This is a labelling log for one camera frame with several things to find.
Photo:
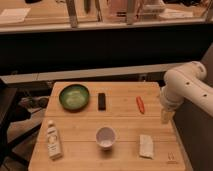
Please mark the beige gripper end piece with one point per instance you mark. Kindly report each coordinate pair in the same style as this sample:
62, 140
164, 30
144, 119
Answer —
166, 116

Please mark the green ceramic bowl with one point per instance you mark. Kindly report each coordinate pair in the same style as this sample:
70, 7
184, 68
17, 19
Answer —
74, 97

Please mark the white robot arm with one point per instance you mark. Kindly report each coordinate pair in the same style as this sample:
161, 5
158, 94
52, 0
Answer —
185, 82

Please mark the orange carrot toy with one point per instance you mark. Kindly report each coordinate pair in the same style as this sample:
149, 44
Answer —
140, 104

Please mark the white paper cup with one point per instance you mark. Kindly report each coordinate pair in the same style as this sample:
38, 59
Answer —
105, 137

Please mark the black rectangular block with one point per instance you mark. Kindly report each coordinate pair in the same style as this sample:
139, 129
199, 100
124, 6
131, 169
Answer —
101, 101

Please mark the white plastic bottle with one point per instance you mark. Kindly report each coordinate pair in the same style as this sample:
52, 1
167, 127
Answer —
53, 141

